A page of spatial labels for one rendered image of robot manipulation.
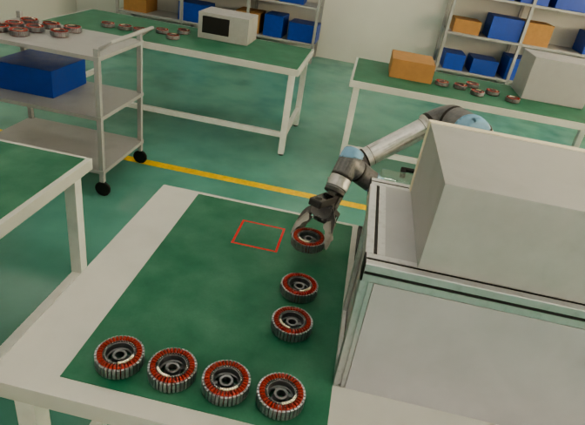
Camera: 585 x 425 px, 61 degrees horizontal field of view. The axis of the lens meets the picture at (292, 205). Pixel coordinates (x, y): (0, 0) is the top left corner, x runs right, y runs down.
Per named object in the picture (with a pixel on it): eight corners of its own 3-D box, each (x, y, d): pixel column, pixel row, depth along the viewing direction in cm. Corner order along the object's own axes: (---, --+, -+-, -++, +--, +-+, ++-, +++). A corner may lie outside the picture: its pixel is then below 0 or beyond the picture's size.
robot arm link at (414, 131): (447, 91, 189) (332, 150, 186) (463, 100, 180) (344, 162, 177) (453, 118, 195) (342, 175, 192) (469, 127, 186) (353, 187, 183)
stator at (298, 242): (302, 231, 171) (304, 222, 169) (330, 244, 166) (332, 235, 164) (284, 245, 162) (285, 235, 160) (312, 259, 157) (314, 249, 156)
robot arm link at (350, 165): (371, 157, 169) (353, 144, 165) (357, 185, 167) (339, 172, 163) (356, 156, 176) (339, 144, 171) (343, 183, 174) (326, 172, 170)
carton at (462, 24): (448, 27, 724) (452, 14, 715) (474, 31, 721) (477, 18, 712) (452, 30, 689) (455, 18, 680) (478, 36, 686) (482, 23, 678)
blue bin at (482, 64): (464, 66, 744) (468, 52, 734) (488, 70, 742) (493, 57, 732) (468, 72, 708) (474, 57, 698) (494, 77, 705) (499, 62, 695)
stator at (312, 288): (272, 286, 151) (274, 275, 149) (303, 277, 157) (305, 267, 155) (292, 308, 143) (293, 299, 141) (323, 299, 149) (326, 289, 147)
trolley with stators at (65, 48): (30, 138, 386) (12, -1, 337) (153, 164, 378) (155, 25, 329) (-27, 168, 334) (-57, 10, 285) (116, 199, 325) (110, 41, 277)
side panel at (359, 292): (341, 311, 146) (365, 217, 130) (352, 313, 145) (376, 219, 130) (332, 385, 121) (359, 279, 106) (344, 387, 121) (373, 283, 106)
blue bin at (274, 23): (269, 30, 769) (272, 10, 755) (286, 34, 766) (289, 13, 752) (262, 34, 733) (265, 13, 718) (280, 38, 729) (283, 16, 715)
